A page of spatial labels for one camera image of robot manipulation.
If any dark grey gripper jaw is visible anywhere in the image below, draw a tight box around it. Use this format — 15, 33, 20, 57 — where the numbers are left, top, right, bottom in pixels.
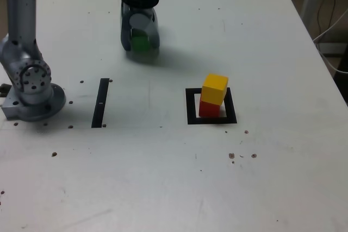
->
120, 15, 132, 51

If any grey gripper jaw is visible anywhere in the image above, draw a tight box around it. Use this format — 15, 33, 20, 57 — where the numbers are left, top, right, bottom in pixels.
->
129, 9, 161, 49

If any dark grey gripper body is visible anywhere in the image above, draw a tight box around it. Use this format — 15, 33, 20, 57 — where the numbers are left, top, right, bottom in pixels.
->
121, 3, 157, 20

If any green cube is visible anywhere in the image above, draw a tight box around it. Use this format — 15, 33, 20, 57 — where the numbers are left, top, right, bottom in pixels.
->
130, 35, 151, 53

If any yellow cube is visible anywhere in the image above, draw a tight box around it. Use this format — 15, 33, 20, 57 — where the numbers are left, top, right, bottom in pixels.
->
201, 73, 229, 106

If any red cube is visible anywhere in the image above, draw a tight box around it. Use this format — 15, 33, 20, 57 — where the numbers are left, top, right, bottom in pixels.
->
198, 99, 224, 118

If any black tape square outline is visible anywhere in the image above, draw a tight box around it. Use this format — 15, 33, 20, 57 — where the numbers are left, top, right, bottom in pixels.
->
185, 87, 238, 125

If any black tape strip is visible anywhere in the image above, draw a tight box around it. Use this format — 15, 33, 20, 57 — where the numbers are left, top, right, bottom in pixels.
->
91, 78, 110, 129

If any white background cable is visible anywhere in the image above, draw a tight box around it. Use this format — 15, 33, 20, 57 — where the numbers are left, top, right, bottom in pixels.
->
313, 9, 348, 74

